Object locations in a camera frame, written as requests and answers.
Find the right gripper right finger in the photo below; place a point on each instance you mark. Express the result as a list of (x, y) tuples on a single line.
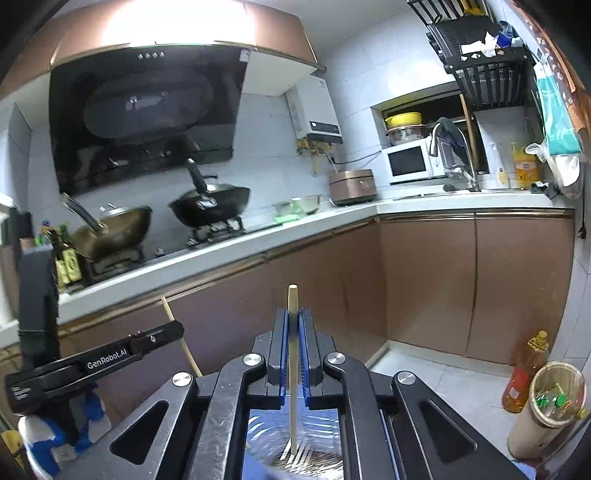
[(392, 427)]

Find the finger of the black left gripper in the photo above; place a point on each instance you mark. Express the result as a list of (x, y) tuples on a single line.
[(147, 341)]

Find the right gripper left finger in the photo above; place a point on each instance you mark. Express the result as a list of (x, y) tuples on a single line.
[(193, 428)]

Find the chrome kitchen faucet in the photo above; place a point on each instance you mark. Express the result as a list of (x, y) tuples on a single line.
[(449, 143)]

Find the clear plastic utensil holder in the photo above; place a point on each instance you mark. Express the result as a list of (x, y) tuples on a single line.
[(314, 451)]

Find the olive oil bottle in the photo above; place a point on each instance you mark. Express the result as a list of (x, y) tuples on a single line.
[(67, 266)]

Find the gas stove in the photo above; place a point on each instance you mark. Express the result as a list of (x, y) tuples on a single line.
[(135, 257)]

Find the cooking oil bottle on floor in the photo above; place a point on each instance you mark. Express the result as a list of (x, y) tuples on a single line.
[(530, 359)]

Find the black wok with lid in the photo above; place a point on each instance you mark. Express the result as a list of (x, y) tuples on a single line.
[(208, 204)]

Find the beige trash bin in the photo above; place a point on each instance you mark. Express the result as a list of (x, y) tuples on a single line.
[(556, 399)]

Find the metal tray on counter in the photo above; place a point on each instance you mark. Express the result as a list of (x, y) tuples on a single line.
[(299, 206)]

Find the black range hood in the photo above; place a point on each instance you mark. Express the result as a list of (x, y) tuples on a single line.
[(124, 113)]

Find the brown rice cooker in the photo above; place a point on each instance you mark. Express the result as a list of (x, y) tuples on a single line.
[(352, 187)]

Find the white microwave oven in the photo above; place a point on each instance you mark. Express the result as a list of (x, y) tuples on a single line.
[(411, 161)]

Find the white water heater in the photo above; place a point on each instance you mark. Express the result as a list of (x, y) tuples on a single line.
[(312, 112)]

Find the yellow oil bottle on counter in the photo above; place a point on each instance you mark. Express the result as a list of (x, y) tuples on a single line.
[(526, 166)]

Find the yellow bowl on shelf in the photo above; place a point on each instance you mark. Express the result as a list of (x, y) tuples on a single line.
[(404, 120)]

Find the bronze wok with handle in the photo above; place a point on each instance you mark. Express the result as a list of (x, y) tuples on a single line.
[(119, 229)]

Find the black wall dish rack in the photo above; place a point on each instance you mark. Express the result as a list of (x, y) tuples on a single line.
[(490, 69)]

